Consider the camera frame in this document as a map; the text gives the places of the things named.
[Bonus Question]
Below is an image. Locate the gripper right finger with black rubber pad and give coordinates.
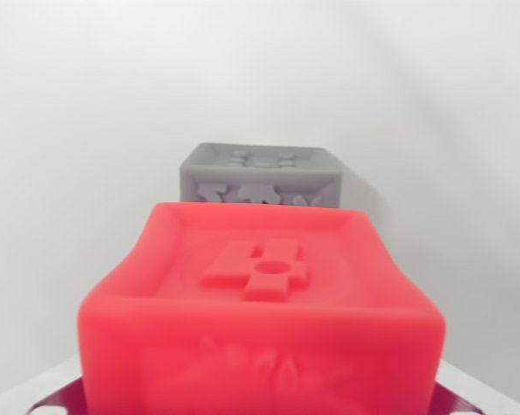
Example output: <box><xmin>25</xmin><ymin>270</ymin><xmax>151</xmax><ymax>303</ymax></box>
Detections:
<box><xmin>431</xmin><ymin>359</ymin><xmax>520</xmax><ymax>415</ymax></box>

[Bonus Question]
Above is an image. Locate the grey embossed cube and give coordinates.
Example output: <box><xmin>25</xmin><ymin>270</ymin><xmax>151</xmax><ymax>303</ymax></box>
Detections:
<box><xmin>178</xmin><ymin>142</ymin><xmax>345</xmax><ymax>211</ymax></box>

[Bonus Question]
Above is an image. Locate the red embossed cube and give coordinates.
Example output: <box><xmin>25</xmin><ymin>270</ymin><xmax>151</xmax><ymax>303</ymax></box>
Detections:
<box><xmin>76</xmin><ymin>201</ymin><xmax>447</xmax><ymax>415</ymax></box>

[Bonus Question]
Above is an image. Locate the gripper left finger with black rubber pad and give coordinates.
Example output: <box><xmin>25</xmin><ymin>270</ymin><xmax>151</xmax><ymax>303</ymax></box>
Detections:
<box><xmin>0</xmin><ymin>354</ymin><xmax>87</xmax><ymax>415</ymax></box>

